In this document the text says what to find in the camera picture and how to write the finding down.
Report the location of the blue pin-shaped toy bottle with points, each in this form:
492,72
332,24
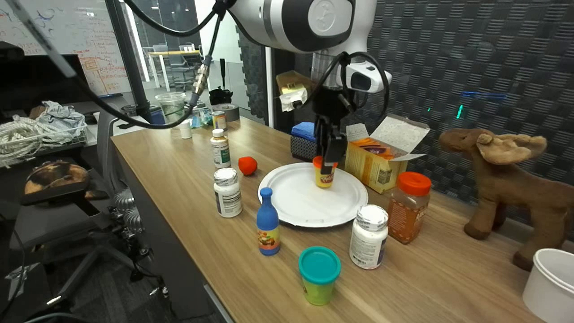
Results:
267,225

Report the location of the orange-lidded spice jar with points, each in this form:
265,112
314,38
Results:
409,209

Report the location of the white paper plate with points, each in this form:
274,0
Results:
298,200

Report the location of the white pill bottle blue label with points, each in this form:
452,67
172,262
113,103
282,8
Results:
228,192

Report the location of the white plastic tub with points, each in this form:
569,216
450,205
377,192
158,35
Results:
552,288

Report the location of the brown moose plush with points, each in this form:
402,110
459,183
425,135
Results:
508,185

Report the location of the slim stained white bottle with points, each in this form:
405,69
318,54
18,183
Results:
221,149

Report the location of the open yellow cardboard box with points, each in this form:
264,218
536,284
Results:
377,162

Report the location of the white pill bottle grey lid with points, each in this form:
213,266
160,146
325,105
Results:
368,237

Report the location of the yellow can silver lid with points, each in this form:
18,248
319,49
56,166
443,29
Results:
219,119

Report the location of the small orange-capped yellow bottle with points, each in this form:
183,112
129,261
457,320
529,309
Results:
325,176

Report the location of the white lidded jar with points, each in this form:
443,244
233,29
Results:
185,130

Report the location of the black stand pole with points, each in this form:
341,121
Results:
127,60

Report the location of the teal-lidded green dough cup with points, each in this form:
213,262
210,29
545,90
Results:
319,271

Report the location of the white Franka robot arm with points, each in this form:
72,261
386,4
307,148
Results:
298,24

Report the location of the orange plush ball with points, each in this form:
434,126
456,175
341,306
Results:
248,166

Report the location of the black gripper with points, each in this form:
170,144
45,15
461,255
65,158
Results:
332,108

